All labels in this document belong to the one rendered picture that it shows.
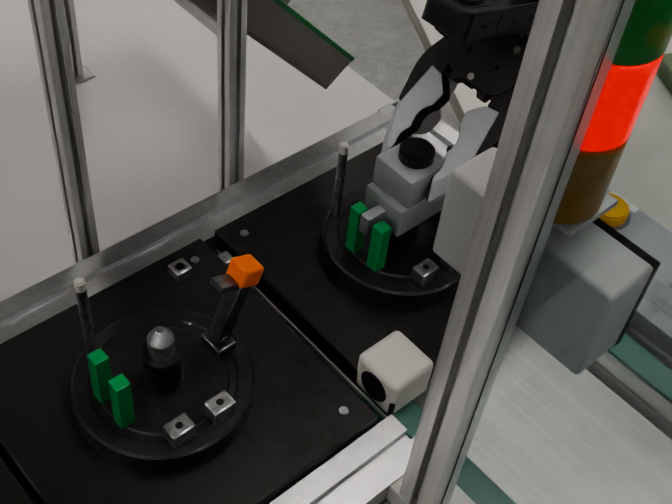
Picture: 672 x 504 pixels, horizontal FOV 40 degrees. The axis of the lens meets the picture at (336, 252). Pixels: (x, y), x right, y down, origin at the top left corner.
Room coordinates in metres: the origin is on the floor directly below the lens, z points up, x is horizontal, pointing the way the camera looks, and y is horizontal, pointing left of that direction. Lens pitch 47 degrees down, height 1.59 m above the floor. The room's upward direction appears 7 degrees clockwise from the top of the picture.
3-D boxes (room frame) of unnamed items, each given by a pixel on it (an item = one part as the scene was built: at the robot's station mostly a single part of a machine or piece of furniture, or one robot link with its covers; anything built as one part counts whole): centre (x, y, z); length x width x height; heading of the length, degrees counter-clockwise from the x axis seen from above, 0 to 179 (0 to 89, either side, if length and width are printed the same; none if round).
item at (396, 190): (0.58, -0.05, 1.06); 0.08 x 0.04 x 0.07; 137
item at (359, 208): (0.57, -0.02, 1.01); 0.01 x 0.01 x 0.05; 47
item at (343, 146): (0.61, 0.00, 1.03); 0.01 x 0.01 x 0.08
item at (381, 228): (0.55, -0.04, 1.01); 0.01 x 0.01 x 0.05; 47
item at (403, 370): (0.45, -0.06, 0.97); 0.05 x 0.05 x 0.04; 47
